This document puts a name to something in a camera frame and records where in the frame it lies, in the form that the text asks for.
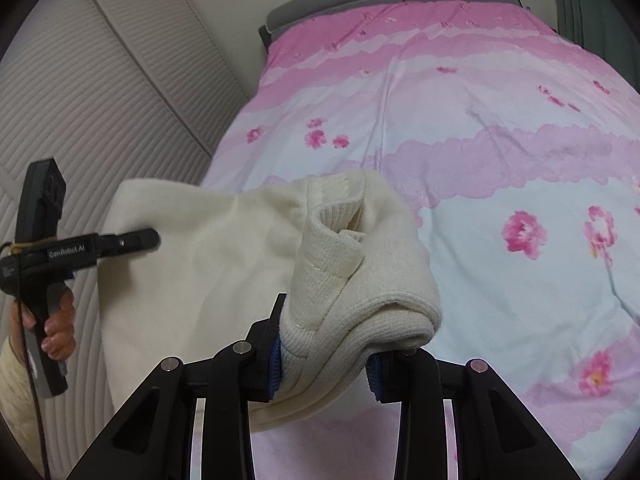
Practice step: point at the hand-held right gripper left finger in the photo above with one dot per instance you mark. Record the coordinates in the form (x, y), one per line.
(273, 366)

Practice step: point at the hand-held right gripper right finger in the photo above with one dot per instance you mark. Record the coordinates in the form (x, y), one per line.
(376, 376)

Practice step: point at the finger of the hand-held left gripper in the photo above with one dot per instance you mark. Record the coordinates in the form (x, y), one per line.
(131, 241)

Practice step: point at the cream knit pants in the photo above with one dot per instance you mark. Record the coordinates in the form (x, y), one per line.
(200, 285)

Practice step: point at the person's left forearm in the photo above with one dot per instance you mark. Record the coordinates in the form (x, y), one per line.
(15, 400)

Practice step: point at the person's left hand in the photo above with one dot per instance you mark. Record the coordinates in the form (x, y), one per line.
(59, 327)

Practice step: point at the white ribbed closet door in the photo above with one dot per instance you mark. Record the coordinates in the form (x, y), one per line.
(100, 110)

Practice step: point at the pink floral bed sheet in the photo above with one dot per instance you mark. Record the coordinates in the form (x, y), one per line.
(480, 185)

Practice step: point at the green curtain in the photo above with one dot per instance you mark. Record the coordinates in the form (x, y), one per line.
(595, 5)

